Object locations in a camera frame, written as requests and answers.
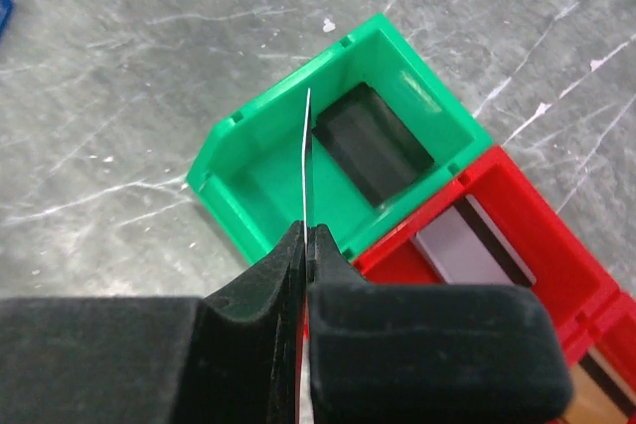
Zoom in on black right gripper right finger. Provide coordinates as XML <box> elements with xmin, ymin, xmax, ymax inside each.
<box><xmin>307</xmin><ymin>224</ymin><xmax>573</xmax><ymax>423</ymax></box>

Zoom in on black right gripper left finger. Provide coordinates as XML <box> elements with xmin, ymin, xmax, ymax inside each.
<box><xmin>1</xmin><ymin>222</ymin><xmax>305</xmax><ymax>423</ymax></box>

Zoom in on silver credit card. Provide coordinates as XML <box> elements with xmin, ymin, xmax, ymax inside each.
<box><xmin>411</xmin><ymin>195</ymin><xmax>537</xmax><ymax>288</ymax></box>

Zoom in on black credit card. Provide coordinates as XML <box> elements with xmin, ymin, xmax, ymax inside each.
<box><xmin>313</xmin><ymin>82</ymin><xmax>434</xmax><ymax>208</ymax></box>

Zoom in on gold credit card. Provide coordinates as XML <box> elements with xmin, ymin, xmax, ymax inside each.
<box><xmin>556</xmin><ymin>348</ymin><xmax>635</xmax><ymax>424</ymax></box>

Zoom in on green plastic bin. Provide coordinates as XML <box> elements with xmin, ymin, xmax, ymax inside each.
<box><xmin>187</xmin><ymin>14</ymin><xmax>492</xmax><ymax>262</ymax></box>

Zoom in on red plastic bin middle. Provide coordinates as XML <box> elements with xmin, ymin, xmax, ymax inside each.
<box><xmin>351</xmin><ymin>145</ymin><xmax>620</xmax><ymax>360</ymax></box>

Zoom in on red plastic bin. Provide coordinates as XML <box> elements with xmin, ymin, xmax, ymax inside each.
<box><xmin>570</xmin><ymin>292</ymin><xmax>635</xmax><ymax>373</ymax></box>
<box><xmin>351</xmin><ymin>145</ymin><xmax>620</xmax><ymax>360</ymax></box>

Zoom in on red plastic bin right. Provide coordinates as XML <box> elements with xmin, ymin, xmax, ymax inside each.
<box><xmin>570</xmin><ymin>292</ymin><xmax>635</xmax><ymax>373</ymax></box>

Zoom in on blue black handled tool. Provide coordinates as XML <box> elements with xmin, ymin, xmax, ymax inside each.
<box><xmin>0</xmin><ymin>0</ymin><xmax>14</xmax><ymax>37</ymax></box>

